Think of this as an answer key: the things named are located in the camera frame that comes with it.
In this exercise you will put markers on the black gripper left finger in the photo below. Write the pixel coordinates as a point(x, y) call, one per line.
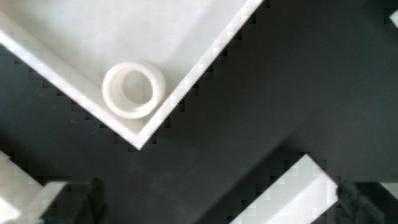
point(79, 207)

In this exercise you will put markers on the white left obstacle wall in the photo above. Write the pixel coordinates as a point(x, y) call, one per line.
point(26, 196)

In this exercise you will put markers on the white front obstacle wall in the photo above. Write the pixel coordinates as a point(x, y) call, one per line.
point(298, 198)

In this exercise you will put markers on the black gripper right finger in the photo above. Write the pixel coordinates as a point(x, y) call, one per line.
point(367, 204)

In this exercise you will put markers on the white obstacle wall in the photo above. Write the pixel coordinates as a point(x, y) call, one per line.
point(26, 196)
point(393, 18)
point(298, 198)

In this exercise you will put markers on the white right obstacle wall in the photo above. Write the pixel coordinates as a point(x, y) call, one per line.
point(393, 18)

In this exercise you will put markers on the white square table top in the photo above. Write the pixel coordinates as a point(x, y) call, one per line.
point(75, 36)

